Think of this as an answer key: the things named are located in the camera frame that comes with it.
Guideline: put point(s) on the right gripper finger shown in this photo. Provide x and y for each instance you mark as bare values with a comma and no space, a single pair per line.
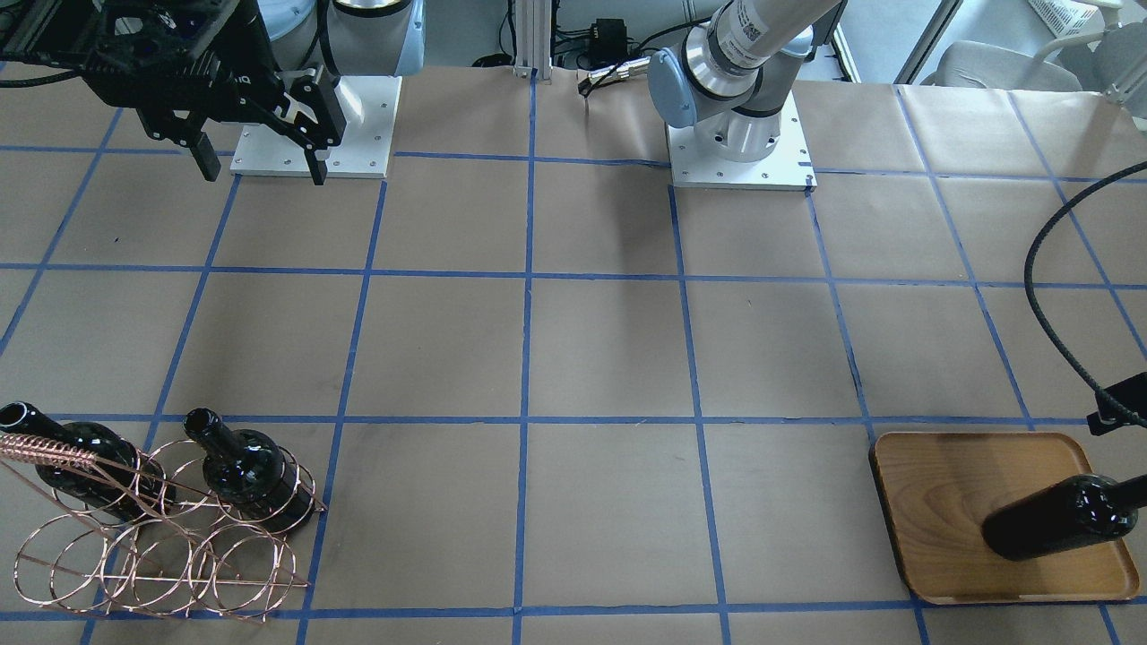
310,115
187,131

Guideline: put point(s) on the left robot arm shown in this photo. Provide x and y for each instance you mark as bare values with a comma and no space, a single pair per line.
721,93

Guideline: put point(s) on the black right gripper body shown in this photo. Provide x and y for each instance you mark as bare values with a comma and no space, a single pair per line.
254,79

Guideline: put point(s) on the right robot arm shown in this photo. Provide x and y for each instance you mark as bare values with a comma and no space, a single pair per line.
286,68

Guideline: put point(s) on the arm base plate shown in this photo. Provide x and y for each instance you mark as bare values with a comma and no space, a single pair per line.
370,104
734,151

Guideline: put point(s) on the dark wine bottle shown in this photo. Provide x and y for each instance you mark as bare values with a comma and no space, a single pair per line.
1083,510
250,473

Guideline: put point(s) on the wooden tray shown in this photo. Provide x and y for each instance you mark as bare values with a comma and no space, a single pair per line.
937,488

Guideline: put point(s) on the dark wine bottle in basket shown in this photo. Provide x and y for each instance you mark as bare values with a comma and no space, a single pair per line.
250,473

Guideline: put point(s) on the grey office chair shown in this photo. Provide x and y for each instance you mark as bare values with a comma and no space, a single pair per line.
1086,62

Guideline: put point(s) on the copper wire basket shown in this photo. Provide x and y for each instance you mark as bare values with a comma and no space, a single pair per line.
193,557

